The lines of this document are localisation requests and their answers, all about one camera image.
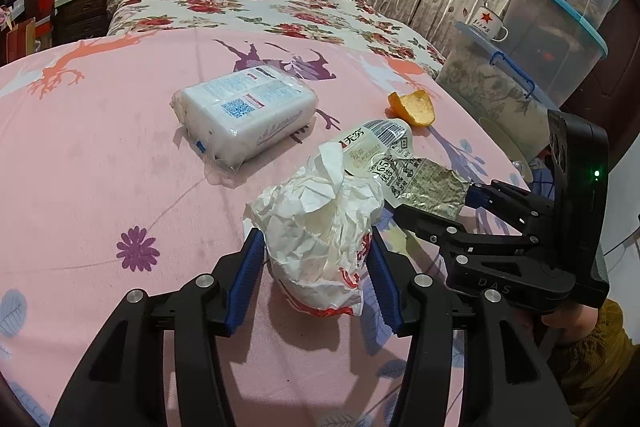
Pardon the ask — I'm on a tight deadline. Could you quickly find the white paper bag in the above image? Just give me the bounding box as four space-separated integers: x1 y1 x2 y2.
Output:
244 142 386 318

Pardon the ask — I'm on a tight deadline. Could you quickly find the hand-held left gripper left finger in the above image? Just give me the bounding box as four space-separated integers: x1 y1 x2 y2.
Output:
50 227 266 427

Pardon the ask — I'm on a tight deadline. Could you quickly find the white tissue pack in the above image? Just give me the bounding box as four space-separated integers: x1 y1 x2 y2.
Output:
171 64 318 170

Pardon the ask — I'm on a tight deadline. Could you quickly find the floral bedsheet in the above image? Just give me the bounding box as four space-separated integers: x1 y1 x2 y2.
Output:
107 0 446 68

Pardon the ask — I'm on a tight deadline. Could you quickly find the clear storage box blue clip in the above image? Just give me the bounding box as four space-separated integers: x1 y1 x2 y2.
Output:
435 21 556 158

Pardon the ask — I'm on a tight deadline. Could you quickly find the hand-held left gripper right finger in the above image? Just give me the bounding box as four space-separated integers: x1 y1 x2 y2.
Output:
367 231 576 427

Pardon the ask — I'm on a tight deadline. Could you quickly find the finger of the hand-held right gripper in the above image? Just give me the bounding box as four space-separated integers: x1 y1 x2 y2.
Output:
462 179 556 235
392 202 541 259

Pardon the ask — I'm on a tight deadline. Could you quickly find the white silver-lined snack packet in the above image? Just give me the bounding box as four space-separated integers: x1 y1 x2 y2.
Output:
335 118 471 220

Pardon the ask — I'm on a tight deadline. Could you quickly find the pink printed blanket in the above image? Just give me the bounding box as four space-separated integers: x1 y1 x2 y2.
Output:
0 27 531 427

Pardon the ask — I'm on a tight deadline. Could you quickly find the dark wooden nightstand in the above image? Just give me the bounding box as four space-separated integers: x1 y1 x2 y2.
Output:
52 0 108 45

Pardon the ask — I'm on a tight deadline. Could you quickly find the person's right forearm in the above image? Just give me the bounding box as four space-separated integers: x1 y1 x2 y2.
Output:
547 299 636 418

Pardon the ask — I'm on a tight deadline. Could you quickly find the person's right hand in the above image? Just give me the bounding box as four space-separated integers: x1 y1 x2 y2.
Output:
542 302 598 348

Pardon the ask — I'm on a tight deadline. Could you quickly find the clear storage box teal lid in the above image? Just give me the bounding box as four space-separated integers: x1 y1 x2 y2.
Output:
505 0 608 108

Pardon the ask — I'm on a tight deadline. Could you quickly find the orange peel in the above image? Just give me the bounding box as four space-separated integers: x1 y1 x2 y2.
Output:
385 89 436 128

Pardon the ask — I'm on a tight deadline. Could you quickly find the white enamel mug red star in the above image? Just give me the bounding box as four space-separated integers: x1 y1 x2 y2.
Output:
465 5 508 42

